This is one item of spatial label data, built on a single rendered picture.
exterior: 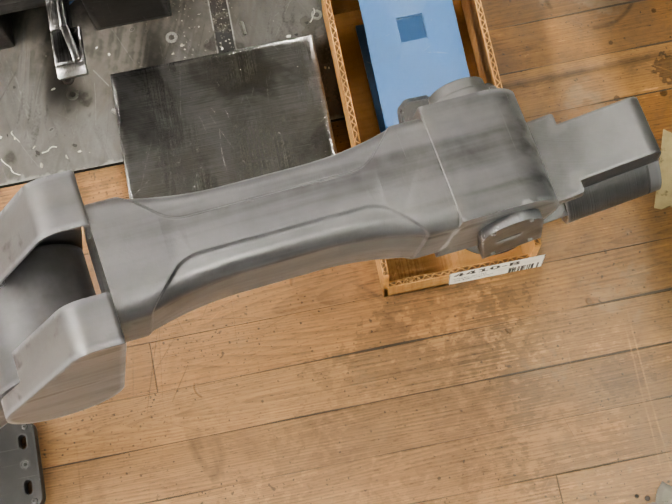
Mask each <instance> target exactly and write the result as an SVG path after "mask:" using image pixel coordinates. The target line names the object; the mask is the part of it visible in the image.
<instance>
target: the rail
mask: <svg viewBox="0 0 672 504"><path fill-rule="evenodd" d="M65 2H66V4H67V10H68V15H67V10H66V5H65ZM56 5H57V12H58V18H59V25H60V27H62V26H64V25H67V26H68V27H69V28H72V27H73V25H72V19H71V12H70V6H69V0H66V1H65V0H56ZM67 16H68V17H69V23H68V18H67ZM69 24H70V26H69Z"/></svg>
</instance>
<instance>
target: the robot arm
mask: <svg viewBox="0 0 672 504"><path fill-rule="evenodd" d="M397 114H398V120H399V124H396V125H392V126H389V127H388V128H387V129H386V130H385V131H383V132H382V133H380V134H378V135H376V136H374V137H372V138H371V139H369V140H367V141H365V142H363V143H360V144H358V145H356V146H354V147H352V148H349V149H347V150H344V151H342V152H340V153H337V154H334V155H332V156H329V157H326V158H323V159H320V160H317V161H314V162H311V163H307V164H304V165H300V166H296V167H293V168H289V169H285V170H281V171H277V172H273V173H270V174H266V175H262V176H258V177H254V178H251V179H247V180H243V181H239V182H235V183H231V184H228V185H224V186H220V187H216V188H212V189H207V190H202V191H197V192H192V193H186V194H180V195H173V196H165V197H154V198H139V199H122V198H119V197H114V198H110V199H106V200H102V201H98V202H94V203H90V204H86V205H84V204H83V201H82V198H81V194H80V191H79V188H78V185H77V181H76V178H75V175H74V172H73V170H67V171H63V172H59V173H55V174H52V175H48V176H44V177H40V178H38V179H35V180H33V181H31V182H29V183H27V184H25V185H24V186H23V187H21V188H20V190H19V191H18V192H17V193H16V194H15V196H14V197H13V198H12V199H11V200H10V201H9V203H8V204H7V205H6V206H5V207H4V209H3V210H2V211H1V212H0V504H44V503H45V501H46V492H45V485H44V478H43V470H42V463H41V455H40V448H39V440H38V433H37V428H36V426H35V425H34V424H33V423H37V422H42V421H47V420H52V419H56V418H59V417H63V416H67V415H70V414H73V413H76V412H79V411H82V410H85V409H87V408H90V407H92V406H95V405H97V404H100V403H102V402H104V401H106V400H108V399H110V398H112V397H113V396H115V395H116V394H118V393H119V392H120V391H122V389H123V388H124V386H125V365H126V342H129V341H133V340H136V339H139V338H143V337H146V336H149V335H150V334H151V333H152V332H153V331H154V330H156V329H158V328H159V327H161V326H163V325H165V324H167V323H169V322H170V321H172V320H174V319H176V318H178V317H180V316H182V315H184V314H186V313H188V312H190V311H193V310H195V309H197V308H200V307H202V306H204V305H207V304H209V303H212V302H215V301H217V300H220V299H223V298H226V297H229V296H232V295H235V294H238V293H242V292H245V291H249V290H252V289H256V288H259V287H263V286H266V285H270V284H273V283H277V282H280V281H283V280H287V279H290V278H294V277H297V276H301V275H304V274H308V273H311V272H315V271H319V270H322V269H326V268H330V267H335V266H339V265H344V264H349V263H354V262H361V261H368V260H377V259H389V258H406V259H415V258H419V257H423V256H426V255H429V254H433V253H434V254H435V256H436V257H439V256H443V255H446V254H450V253H453V252H457V251H460V250H464V249H466V250H468V251H471V252H473V253H476V254H480V255H481V258H482V259H484V258H487V257H490V256H492V255H497V254H502V253H505V252H508V251H510V250H512V249H514V248H516V247H517V246H519V245H522V244H525V243H528V242H530V241H533V240H536V239H538V238H541V234H542V227H543V224H545V223H548V222H551V221H553V220H556V219H559V218H561V219H562V220H563V221H564V222H565V223H566V224H568V223H570V222H573V221H576V220H578V219H581V218H584V217H587V216H589V215H592V214H595V213H597V212H600V211H603V210H606V209H608V208H611V207H614V206H616V205H619V204H622V203H624V202H627V201H630V200H633V199H635V198H638V197H641V196H643V195H646V194H649V193H652V192H654V191H657V190H659V189H660V188H661V185H662V177H661V170H660V165H659V157H660V155H661V151H660V149H659V146H658V144H657V142H656V140H655V137H654V135H653V133H652V131H651V128H650V126H649V124H648V122H647V119H646V117H645V115H644V112H643V110H642V108H641V106H640V103H639V101H638V99H637V97H629V98H626V99H623V100H621V101H618V102H615V103H613V104H610V105H607V106H604V107H602V108H599V109H596V110H594V111H591V112H588V113H586V114H583V115H580V116H578V117H575V118H572V119H570V120H567V121H564V122H561V123H559V124H556V121H555V119H554V117H553V115H552V114H548V115H545V116H542V117H540V118H537V119H534V120H532V121H529V122H526V121H525V119H524V116H523V114H522V112H521V109H520V107H519V104H518V102H517V99H516V97H515V95H514V93H513V91H511V90H509V89H504V88H497V87H496V86H495V85H493V84H491V83H485V84H484V81H483V79H482V78H480V77H476V76H471V77H464V78H460V79H457V80H454V81H452V82H450V83H447V84H445V85H444V86H442V87H440V88H439V89H437V90H436V91H435V92H434V93H433V94H432V95H431V96H429V97H428V95H424V96H418V97H413V98H408V99H405V100H404V101H403V102H402V103H401V105H400V106H399V107H398V109H397ZM82 227H83V229H84V235H85V240H86V244H87V247H88V251H89V254H90V258H91V261H92V264H93V267H94V271H95V274H96V277H97V281H98V284H99V287H100V290H101V294H97V295H96V293H95V290H94V286H93V283H92V280H91V276H90V273H89V270H88V267H87V263H86V260H85V257H84V253H83V241H82ZM24 436H25V437H26V444H27V446H26V448H24V449H23V447H22V438H23V437H24ZM30 481H31V482H32V490H33V491H32V493H31V494H29V493H28V482H30Z"/></svg>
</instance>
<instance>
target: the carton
mask: <svg viewBox="0 0 672 504"><path fill-rule="evenodd" d="M321 2H322V11H323V18H324V22H325V27H326V32H327V36H328V41H329V46H330V51H331V55H332V60H333V65H334V69H335V74H336V79H337V83H338V88H339V93H340V98H341V102H342V107H343V112H344V116H345V121H346V126H347V130H348V135H349V140H350V145H351V148H352V147H354V146H356V145H358V144H360V143H363V142H365V141H367V140H369V139H371V138H372V137H374V136H376V135H378V134H380V129H379V125H378V120H377V116H376V112H375V108H374V104H373V99H372V95H371V91H370V87H369V83H368V78H367V74H366V70H365V66H364V62H363V58H362V53H361V49H360V45H359V41H358V37H357V32H356V26H357V25H362V24H363V20H362V15H361V11H360V6H359V1H358V0H321ZM452 2H453V6H454V11H455V15H456V19H457V23H458V28H459V32H460V36H461V40H462V45H463V49H464V53H465V57H466V62H467V66H468V70H469V75H470V77H471V76H476V77H480V78H482V79H483V81H484V84H485V83H491V84H493V85H495V86H496V87H497V88H502V84H501V80H500V76H499V72H498V68H497V64H496V60H495V56H494V52H493V48H492V44H491V40H490V36H489V32H488V28H487V24H486V20H485V16H484V12H483V8H482V4H481V0H452ZM540 247H541V240H540V238H538V239H536V240H533V241H530V242H528V243H525V244H522V245H519V246H517V247H516V248H514V249H512V250H510V251H508V252H505V253H502V254H497V255H492V256H490V257H487V258H484V259H482V258H481V255H480V254H476V253H473V252H471V251H468V250H466V249H464V250H460V251H457V252H453V253H450V254H446V255H443V256H439V257H436V256H435V254H434V253H433V254H429V255H426V256H423V257H419V258H415V259H406V258H389V259H377V260H375V262H376V267H377V271H378V276H379V281H380V286H381V290H382V295H383V297H387V296H392V295H397V294H402V293H407V292H412V291H417V290H422V289H427V288H432V287H437V286H442V285H447V284H449V285H450V284H455V283H460V282H465V281H470V280H475V279H480V278H485V277H490V276H495V275H500V274H505V273H510V272H515V271H520V270H525V269H530V268H535V267H540V266H541V265H542V263H543V260H544V258H545V255H546V254H544V255H539V256H536V255H537V253H538V251H539V249H540Z"/></svg>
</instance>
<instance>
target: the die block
mask: <svg viewBox="0 0 672 504"><path fill-rule="evenodd" d="M81 1H82V2H83V4H84V6H85V8H86V10H87V12H88V14H89V16H90V18H91V20H92V22H93V24H94V25H95V27H96V29H97V30H102V29H107V28H113V27H118V26H123V25H128V24H133V23H138V22H143V21H148V20H153V19H158V18H163V17H168V16H171V15H172V12H171V7H170V1H169V0H81ZM44 6H46V2H45V0H26V1H21V2H16V3H11V4H6V5H1V6H0V50H1V49H6V48H12V47H15V43H14V35H13V28H12V21H11V14H10V13H13V12H18V11H23V10H28V9H34V8H39V7H44Z"/></svg>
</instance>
